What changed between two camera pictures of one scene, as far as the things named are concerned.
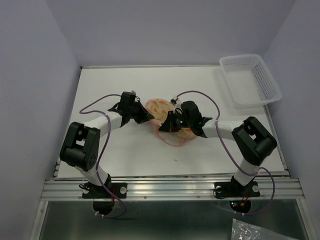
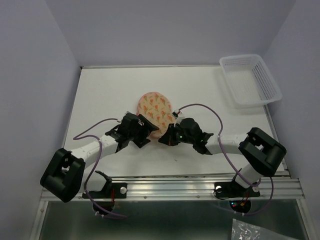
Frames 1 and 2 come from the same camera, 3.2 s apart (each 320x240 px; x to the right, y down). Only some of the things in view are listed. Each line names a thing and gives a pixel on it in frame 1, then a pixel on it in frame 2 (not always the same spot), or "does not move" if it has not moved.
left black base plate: [90, 191] does not move
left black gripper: [144, 116] to [146, 129]
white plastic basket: [249, 83] does not move
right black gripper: [169, 125] to [167, 137]
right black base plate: [236, 189] does not move
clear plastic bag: [243, 231] does not move
